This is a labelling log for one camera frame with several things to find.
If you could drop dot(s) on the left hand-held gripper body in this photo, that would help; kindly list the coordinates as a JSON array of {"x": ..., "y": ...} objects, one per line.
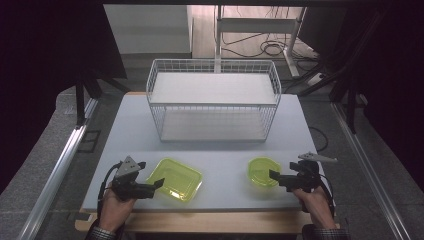
[{"x": 125, "y": 186}]

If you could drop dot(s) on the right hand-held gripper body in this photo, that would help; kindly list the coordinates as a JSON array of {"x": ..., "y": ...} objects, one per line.
[{"x": 305, "y": 180}]

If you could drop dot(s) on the round green plastic bowl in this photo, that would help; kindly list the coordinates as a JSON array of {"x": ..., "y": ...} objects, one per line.
[{"x": 260, "y": 170}]

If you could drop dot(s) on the rectangular green plastic container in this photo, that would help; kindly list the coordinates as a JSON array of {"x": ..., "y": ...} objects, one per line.
[{"x": 178, "y": 178}]

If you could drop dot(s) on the person's left hand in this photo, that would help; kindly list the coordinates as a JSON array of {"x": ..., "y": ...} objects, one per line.
[{"x": 113, "y": 210}]

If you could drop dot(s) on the person's right hand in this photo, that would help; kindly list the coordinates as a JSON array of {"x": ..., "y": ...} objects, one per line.
[{"x": 318, "y": 208}]

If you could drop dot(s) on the black metal stand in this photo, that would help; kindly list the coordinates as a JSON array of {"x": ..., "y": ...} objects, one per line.
[
  {"x": 350, "y": 106},
  {"x": 80, "y": 103}
]

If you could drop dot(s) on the white power strip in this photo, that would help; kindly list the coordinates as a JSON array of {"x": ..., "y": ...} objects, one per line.
[{"x": 316, "y": 79}]

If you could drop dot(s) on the white cabinet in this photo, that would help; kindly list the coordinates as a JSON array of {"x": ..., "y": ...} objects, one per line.
[{"x": 150, "y": 28}]

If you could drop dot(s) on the aluminium rail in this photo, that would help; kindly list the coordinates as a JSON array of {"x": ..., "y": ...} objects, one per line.
[
  {"x": 56, "y": 173},
  {"x": 366, "y": 166}
]

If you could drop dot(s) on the white desk frame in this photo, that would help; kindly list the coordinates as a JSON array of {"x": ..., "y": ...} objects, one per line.
[{"x": 256, "y": 25}]

